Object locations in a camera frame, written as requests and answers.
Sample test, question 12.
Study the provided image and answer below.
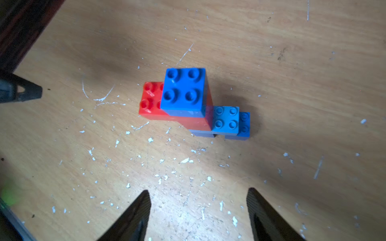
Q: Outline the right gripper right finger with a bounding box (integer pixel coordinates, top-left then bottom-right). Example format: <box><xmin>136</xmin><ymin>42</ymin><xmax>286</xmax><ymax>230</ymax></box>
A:
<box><xmin>246</xmin><ymin>187</ymin><xmax>304</xmax><ymax>241</ymax></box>

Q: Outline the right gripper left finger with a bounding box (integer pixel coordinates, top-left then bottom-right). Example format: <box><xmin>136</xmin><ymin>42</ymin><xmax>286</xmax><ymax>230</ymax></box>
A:
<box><xmin>98</xmin><ymin>190</ymin><xmax>151</xmax><ymax>241</ymax></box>

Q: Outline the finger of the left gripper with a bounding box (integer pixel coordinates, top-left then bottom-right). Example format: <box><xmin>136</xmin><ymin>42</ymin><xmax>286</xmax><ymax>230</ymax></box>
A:
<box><xmin>1</xmin><ymin>72</ymin><xmax>43</xmax><ymax>103</ymax></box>

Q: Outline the blue 2x2 brick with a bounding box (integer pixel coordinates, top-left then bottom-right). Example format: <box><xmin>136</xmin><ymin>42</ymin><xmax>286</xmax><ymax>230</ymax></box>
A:
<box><xmin>190</xmin><ymin>130</ymin><xmax>216</xmax><ymax>138</ymax></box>
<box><xmin>225</xmin><ymin>112</ymin><xmax>250</xmax><ymax>141</ymax></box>
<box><xmin>160</xmin><ymin>68</ymin><xmax>208</xmax><ymax>118</ymax></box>

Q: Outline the light blue 2x4 brick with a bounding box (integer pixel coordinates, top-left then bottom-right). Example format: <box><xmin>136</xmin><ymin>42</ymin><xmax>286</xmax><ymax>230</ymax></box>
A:
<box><xmin>194</xmin><ymin>106</ymin><xmax>240</xmax><ymax>136</ymax></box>

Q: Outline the red 2x4 brick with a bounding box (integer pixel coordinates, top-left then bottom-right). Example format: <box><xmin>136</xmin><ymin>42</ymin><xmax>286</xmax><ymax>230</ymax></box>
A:
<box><xmin>139</xmin><ymin>82</ymin><xmax>214</xmax><ymax>131</ymax></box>

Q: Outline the aluminium front rail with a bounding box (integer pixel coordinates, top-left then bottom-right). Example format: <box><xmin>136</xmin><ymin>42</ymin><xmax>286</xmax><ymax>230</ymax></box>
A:
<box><xmin>1</xmin><ymin>199</ymin><xmax>36</xmax><ymax>241</ymax></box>

